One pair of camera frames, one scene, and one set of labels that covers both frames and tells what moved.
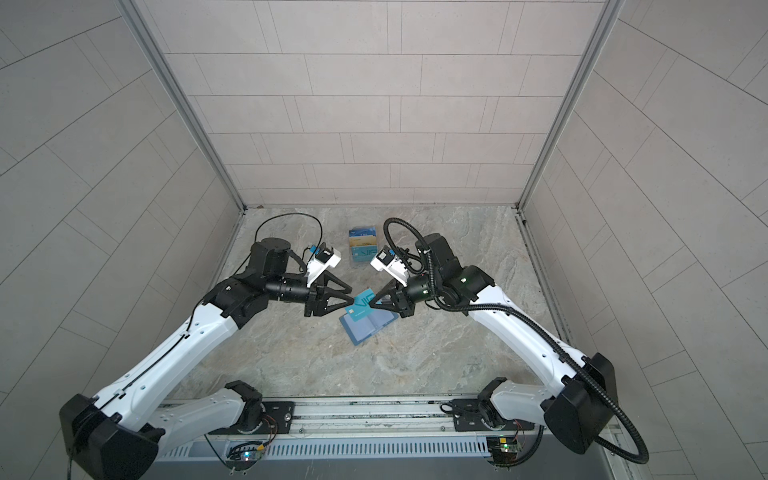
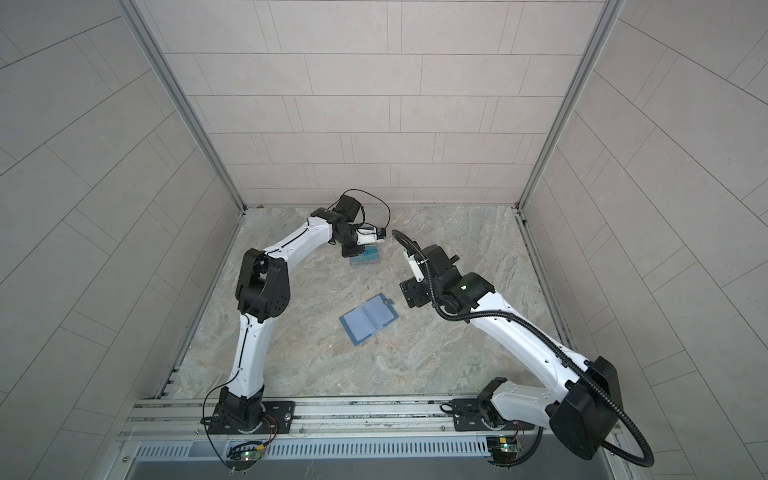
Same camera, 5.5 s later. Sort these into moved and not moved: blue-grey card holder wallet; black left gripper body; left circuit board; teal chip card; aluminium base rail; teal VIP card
Moved: black left gripper body; teal chip card
Not moved: left circuit board; blue-grey card holder wallet; teal VIP card; aluminium base rail
